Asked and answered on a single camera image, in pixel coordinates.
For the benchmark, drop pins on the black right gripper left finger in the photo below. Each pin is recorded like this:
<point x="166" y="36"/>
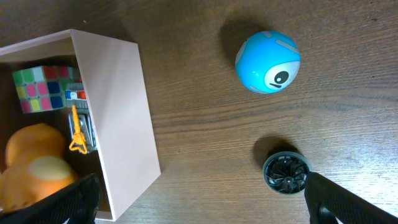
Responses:
<point x="76" y="203"/>

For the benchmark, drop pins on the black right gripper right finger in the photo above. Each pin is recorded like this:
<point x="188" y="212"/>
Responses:
<point x="327" y="202"/>

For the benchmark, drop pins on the black round turbine cap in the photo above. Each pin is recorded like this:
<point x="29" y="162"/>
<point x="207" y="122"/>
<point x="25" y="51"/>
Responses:
<point x="286" y="172"/>

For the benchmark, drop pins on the yellow rubber animal toy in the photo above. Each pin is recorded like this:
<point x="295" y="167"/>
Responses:
<point x="35" y="169"/>

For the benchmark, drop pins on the grey red toy car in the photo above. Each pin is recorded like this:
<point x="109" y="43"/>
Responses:
<point x="81" y="126"/>

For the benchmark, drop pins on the multicoloured puzzle cube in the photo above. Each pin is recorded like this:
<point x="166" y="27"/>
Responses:
<point x="43" y="88"/>

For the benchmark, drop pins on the blue ball with eye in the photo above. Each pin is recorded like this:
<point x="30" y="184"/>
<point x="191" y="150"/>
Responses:
<point x="267" y="62"/>

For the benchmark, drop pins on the beige open cardboard box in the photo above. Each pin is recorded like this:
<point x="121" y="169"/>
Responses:
<point x="126" y="162"/>

